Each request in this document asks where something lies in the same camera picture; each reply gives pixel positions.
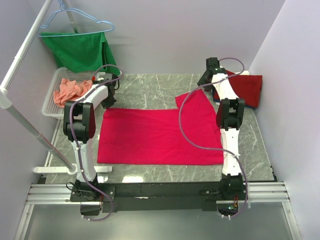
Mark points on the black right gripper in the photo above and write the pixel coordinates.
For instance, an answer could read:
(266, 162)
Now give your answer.
(201, 82)

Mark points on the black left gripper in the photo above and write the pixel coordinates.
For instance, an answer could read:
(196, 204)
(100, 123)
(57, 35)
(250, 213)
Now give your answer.
(106, 105)

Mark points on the pink-red t-shirt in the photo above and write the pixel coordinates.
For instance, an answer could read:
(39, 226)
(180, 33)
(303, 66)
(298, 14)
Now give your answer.
(186, 135)

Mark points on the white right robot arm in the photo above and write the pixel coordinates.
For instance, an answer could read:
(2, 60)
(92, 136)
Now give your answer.
(229, 118)

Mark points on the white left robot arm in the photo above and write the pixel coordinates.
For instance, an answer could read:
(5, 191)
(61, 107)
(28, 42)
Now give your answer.
(79, 122)

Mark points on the blue folded t-shirt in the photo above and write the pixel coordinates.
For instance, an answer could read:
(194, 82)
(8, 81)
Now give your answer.
(216, 99)

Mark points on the dark red folded t-shirt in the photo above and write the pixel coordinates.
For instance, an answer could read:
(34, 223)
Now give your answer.
(247, 87)

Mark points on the salmon orange t-shirt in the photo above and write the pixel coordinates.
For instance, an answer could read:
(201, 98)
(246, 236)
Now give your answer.
(70, 90)

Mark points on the green hanging t-shirt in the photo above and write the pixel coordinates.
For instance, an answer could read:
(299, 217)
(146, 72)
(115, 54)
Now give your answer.
(81, 53)

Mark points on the white plastic laundry basket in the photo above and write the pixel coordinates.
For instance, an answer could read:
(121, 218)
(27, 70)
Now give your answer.
(49, 108)

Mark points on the aluminium rail frame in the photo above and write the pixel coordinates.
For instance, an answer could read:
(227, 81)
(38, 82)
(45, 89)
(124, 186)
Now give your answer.
(258, 192)

